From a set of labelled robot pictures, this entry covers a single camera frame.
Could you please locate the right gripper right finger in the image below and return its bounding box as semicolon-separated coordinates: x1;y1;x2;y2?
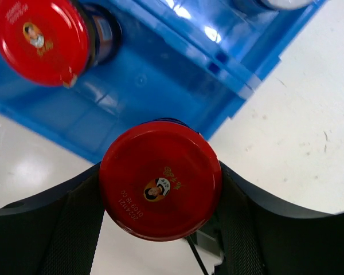
201;163;344;274

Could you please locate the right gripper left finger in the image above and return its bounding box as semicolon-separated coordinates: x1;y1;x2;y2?
0;164;104;274

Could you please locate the red-lid sauce jar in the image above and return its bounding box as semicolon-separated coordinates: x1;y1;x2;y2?
0;0;122;88
99;118;222;242

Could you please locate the white-lid spice jar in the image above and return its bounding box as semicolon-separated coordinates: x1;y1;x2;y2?
234;0;319;15

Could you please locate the near blue storage bin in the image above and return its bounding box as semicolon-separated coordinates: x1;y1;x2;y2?
0;1;251;163

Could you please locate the blue storage bin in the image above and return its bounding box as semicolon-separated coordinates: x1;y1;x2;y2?
137;1;325;91
0;1;251;163

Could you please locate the middle blue storage bin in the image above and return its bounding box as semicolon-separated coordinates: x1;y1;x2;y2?
137;1;325;91

